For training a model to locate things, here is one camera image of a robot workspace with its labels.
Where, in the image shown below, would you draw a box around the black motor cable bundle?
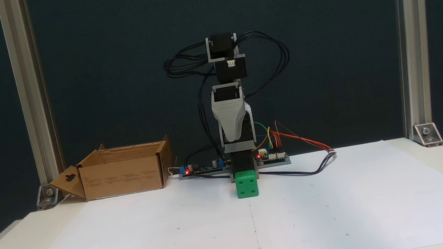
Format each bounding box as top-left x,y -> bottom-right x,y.
232,26 -> 296,100
160,40 -> 229,169

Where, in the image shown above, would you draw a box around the aluminium frame post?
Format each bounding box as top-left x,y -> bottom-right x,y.
0,0 -> 69,203
384,0 -> 443,141

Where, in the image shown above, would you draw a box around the open cardboard box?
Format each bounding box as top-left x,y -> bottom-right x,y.
45,134 -> 177,207

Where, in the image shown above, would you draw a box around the dark blue cable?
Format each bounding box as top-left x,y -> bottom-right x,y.
187,150 -> 340,194

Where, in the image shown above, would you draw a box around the metal corner bracket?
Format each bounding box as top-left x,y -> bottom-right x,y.
34,183 -> 62,211
413,121 -> 443,149

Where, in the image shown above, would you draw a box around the circuit board with white connectors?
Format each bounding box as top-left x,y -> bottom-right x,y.
255,144 -> 291,164

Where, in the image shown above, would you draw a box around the red jumper wire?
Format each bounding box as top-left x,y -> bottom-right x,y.
270,123 -> 334,161

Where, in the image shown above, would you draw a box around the yellow jumper wire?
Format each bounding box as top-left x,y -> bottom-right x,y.
249,127 -> 274,152

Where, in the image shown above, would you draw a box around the orange jumper wire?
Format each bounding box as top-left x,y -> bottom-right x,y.
274,113 -> 335,160

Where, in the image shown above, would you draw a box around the green jumper wire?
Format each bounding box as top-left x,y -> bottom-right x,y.
253,120 -> 273,151

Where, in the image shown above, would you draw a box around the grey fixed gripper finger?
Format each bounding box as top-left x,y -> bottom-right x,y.
211,97 -> 251,145

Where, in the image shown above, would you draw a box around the green dice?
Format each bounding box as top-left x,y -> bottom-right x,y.
234,169 -> 260,199

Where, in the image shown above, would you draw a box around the circuit board with blue terminals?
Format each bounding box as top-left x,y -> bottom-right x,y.
178,156 -> 230,178

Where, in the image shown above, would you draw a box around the grey board mounting plate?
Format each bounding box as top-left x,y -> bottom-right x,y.
178,156 -> 292,181

